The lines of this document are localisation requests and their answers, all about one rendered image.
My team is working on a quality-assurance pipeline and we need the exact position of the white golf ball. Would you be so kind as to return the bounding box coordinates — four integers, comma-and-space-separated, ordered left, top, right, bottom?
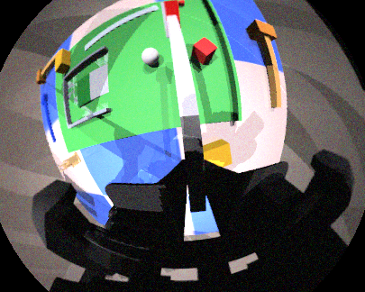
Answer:
142, 48, 160, 66

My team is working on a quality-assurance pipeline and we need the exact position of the yellow rectangular block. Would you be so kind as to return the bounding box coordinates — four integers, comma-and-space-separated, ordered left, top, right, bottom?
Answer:
55, 48, 71, 74
203, 139, 233, 167

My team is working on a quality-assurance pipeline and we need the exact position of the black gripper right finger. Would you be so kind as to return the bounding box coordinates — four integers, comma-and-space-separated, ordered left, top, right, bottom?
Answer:
204, 160, 289, 236

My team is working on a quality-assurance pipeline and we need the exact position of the light grey flat bar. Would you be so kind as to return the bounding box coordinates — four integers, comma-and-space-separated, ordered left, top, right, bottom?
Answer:
85, 5, 159, 51

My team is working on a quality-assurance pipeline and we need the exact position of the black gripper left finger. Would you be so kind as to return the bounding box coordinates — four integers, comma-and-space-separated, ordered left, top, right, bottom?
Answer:
105, 160, 187, 241

